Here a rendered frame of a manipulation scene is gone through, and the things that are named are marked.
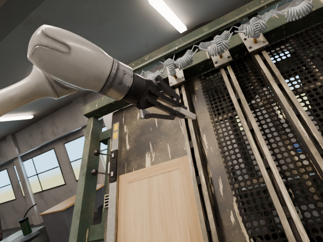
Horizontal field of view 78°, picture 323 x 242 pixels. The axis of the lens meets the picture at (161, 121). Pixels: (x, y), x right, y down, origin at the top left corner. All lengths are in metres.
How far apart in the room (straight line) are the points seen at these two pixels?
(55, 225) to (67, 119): 2.84
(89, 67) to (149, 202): 0.81
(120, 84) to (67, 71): 0.11
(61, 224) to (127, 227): 3.70
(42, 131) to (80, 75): 6.83
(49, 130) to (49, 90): 6.41
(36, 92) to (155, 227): 0.77
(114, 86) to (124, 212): 0.82
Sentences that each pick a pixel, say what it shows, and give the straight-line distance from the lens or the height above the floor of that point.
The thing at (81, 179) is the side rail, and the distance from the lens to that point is 1.42.
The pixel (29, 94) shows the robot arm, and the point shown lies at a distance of 0.60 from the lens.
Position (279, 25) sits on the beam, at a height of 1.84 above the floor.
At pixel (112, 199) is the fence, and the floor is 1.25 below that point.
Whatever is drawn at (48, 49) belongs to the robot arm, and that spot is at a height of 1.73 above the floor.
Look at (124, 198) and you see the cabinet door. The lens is 1.19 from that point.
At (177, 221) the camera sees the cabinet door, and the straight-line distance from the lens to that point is 1.02.
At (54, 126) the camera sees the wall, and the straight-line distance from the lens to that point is 6.79.
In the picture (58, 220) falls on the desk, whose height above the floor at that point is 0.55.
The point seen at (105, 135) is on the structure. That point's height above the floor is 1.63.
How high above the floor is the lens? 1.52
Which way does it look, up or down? 3 degrees up
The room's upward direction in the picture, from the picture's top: 20 degrees counter-clockwise
